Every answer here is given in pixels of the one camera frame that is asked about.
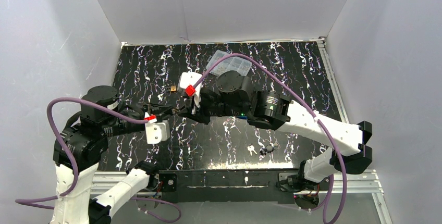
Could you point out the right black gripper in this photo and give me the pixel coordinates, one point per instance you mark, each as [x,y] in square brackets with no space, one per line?
[193,110]

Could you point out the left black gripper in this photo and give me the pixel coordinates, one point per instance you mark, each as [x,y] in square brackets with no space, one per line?
[151,109]

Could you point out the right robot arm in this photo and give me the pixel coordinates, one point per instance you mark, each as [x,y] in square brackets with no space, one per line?
[236,96]

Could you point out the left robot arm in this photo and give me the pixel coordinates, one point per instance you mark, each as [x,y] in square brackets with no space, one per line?
[79,147]

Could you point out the clear plastic parts box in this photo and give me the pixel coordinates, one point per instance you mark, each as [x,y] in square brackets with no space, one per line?
[240,65]

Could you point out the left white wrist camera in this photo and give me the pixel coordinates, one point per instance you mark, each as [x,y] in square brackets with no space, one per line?
[157,132]

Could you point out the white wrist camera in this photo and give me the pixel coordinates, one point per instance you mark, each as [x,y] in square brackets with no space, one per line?
[190,85]
[157,132]

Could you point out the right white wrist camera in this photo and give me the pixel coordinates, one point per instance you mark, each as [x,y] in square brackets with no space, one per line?
[190,85]

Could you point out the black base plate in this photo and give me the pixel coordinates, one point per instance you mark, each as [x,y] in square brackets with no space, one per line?
[235,185]

